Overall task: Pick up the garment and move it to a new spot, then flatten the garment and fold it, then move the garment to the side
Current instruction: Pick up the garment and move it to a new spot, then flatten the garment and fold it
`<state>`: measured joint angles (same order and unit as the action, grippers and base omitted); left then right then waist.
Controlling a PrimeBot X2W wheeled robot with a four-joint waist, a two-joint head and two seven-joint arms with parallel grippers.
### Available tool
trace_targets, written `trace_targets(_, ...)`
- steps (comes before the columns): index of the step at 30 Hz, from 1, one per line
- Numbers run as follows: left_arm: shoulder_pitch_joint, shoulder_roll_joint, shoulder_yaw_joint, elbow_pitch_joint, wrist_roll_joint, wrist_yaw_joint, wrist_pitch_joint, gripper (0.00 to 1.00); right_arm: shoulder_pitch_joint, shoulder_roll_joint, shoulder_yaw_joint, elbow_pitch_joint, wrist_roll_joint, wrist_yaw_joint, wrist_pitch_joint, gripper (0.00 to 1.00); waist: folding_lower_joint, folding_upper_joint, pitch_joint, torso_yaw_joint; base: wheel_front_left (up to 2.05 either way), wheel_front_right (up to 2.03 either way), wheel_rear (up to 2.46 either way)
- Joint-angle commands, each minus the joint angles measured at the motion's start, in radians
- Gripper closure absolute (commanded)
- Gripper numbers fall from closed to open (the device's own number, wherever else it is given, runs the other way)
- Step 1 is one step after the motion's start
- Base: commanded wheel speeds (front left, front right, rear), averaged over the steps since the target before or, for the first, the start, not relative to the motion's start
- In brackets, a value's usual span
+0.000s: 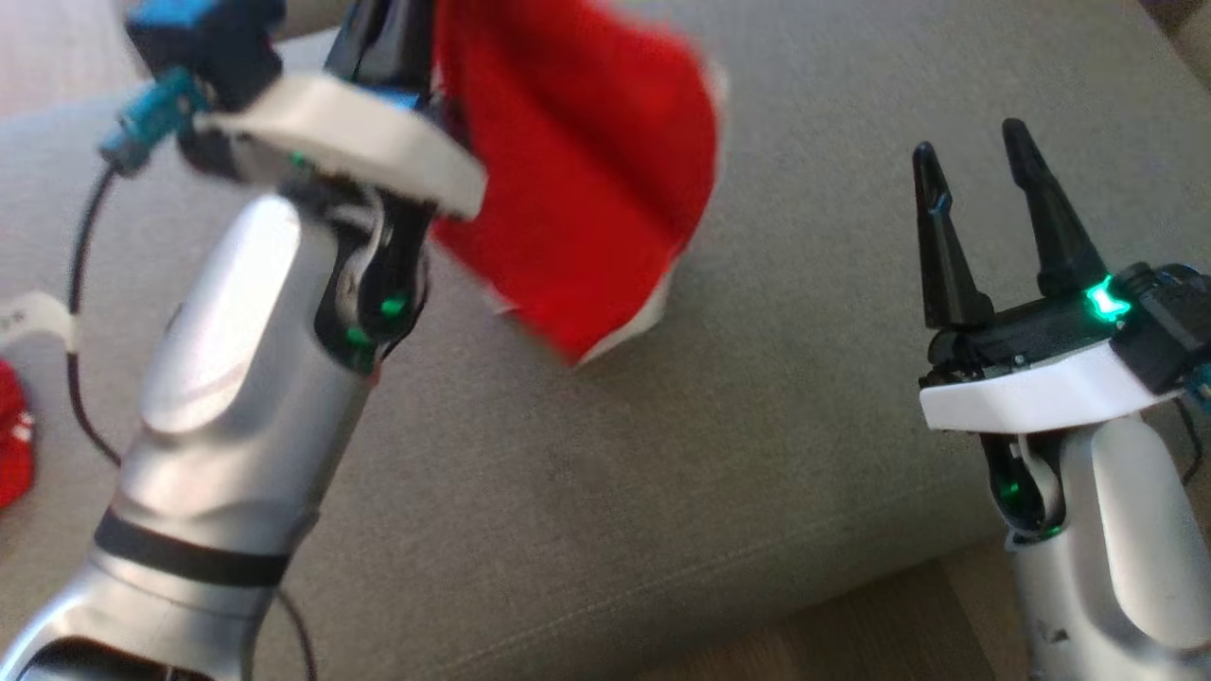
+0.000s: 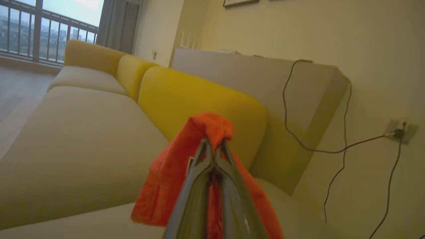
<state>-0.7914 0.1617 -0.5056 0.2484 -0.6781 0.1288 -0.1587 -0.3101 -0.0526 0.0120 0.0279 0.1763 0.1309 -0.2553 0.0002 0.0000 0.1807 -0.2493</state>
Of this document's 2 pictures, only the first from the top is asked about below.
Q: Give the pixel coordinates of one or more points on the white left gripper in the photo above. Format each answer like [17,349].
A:
[359,132]

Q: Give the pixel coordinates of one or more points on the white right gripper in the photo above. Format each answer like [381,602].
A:
[1031,392]

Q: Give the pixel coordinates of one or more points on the red shorts with white trim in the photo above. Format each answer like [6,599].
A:
[587,170]

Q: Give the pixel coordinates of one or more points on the red basketball jersey white sleeves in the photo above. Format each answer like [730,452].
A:
[11,445]

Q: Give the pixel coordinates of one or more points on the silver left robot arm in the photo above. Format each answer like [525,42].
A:
[236,378]

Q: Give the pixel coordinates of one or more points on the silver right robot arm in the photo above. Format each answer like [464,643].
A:
[1126,549]

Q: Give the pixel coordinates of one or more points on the large grey sofa ottoman cushion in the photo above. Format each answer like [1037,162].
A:
[757,426]

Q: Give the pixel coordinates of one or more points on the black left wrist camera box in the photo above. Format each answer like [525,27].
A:
[213,47]

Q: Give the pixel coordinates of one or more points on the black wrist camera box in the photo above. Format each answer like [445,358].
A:
[213,47]
[1173,322]

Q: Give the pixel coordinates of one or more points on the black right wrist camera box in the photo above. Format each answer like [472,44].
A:
[1173,322]

